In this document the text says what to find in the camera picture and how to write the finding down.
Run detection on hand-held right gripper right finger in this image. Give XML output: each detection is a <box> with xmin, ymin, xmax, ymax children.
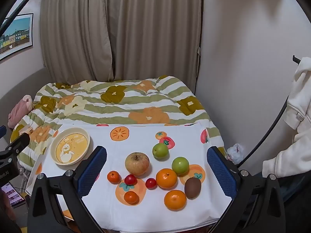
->
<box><xmin>206</xmin><ymin>146</ymin><xmax>286</xmax><ymax>233</ymax></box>

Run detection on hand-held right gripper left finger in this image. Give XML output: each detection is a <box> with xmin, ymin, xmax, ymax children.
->
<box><xmin>27</xmin><ymin>146</ymin><xmax>107</xmax><ymax>233</ymax></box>

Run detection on small tangerine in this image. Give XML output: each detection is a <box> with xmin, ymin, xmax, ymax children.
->
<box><xmin>107</xmin><ymin>171</ymin><xmax>121</xmax><ymax>184</ymax></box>
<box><xmin>124</xmin><ymin>191</ymin><xmax>140</xmax><ymax>205</ymax></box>

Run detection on brown kiwi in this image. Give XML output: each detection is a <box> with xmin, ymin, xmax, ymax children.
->
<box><xmin>184</xmin><ymin>177</ymin><xmax>202</xmax><ymax>200</ymax></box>

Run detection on cream plate with duck print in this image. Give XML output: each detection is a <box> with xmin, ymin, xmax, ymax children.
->
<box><xmin>50</xmin><ymin>127</ymin><xmax>91</xmax><ymax>166</ymax></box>

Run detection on red-yellow apple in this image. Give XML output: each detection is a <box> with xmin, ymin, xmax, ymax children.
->
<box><xmin>125</xmin><ymin>152</ymin><xmax>150</xmax><ymax>176</ymax></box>

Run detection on large orange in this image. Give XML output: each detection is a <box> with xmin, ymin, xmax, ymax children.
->
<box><xmin>156</xmin><ymin>168</ymin><xmax>178</xmax><ymax>189</ymax></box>
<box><xmin>164</xmin><ymin>190</ymin><xmax>187</xmax><ymax>211</ymax></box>

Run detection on small tissue packet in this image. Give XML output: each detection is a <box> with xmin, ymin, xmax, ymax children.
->
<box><xmin>18</xmin><ymin>126</ymin><xmax>34</xmax><ymax>136</ymax></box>

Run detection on pink plush pillow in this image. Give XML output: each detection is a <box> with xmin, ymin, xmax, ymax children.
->
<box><xmin>7</xmin><ymin>95</ymin><xmax>33</xmax><ymax>129</ymax></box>

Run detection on crumpled plastic bag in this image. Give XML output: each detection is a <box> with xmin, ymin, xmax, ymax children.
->
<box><xmin>226</xmin><ymin>143</ymin><xmax>245</xmax><ymax>164</ymax></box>

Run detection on smartphone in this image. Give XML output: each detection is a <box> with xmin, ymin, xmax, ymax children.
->
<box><xmin>1</xmin><ymin>183</ymin><xmax>25</xmax><ymax>208</ymax></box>

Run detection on green apple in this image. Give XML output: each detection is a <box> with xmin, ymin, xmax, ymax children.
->
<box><xmin>152</xmin><ymin>143</ymin><xmax>169</xmax><ymax>159</ymax></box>
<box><xmin>171</xmin><ymin>157</ymin><xmax>190</xmax><ymax>175</ymax></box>

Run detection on white fruit-print tablecloth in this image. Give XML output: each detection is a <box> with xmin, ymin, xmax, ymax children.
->
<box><xmin>25</xmin><ymin>123</ymin><xmax>234</xmax><ymax>233</ymax></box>

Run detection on striped floral blanket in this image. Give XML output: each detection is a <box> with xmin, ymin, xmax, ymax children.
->
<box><xmin>11</xmin><ymin>75</ymin><xmax>225</xmax><ymax>173</ymax></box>

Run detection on dark blue jeans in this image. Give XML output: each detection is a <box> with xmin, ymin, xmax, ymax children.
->
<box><xmin>277</xmin><ymin>173</ymin><xmax>311</xmax><ymax>202</ymax></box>

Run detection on white hooded sweatshirt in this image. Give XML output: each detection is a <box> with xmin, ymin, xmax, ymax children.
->
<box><xmin>262</xmin><ymin>57</ymin><xmax>311</xmax><ymax>179</ymax></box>

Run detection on black pole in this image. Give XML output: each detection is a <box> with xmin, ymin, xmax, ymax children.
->
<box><xmin>0</xmin><ymin>0</ymin><xmax>46</xmax><ymax>33</ymax></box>

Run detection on beige curtain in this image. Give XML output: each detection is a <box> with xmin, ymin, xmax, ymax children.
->
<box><xmin>40</xmin><ymin>0</ymin><xmax>203</xmax><ymax>83</ymax></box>

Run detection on framed wall poster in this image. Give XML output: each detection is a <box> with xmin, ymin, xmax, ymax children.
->
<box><xmin>0</xmin><ymin>13</ymin><xmax>34</xmax><ymax>61</ymax></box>

